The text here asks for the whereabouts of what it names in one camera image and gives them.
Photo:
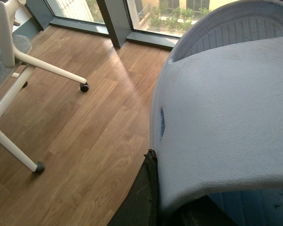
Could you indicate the light blue slipper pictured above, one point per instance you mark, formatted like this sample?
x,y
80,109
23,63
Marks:
x,y
216,121

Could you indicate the white office chair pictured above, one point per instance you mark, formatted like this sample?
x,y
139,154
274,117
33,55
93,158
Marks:
x,y
16,66

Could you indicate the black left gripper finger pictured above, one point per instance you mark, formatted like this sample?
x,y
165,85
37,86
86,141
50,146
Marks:
x,y
140,207

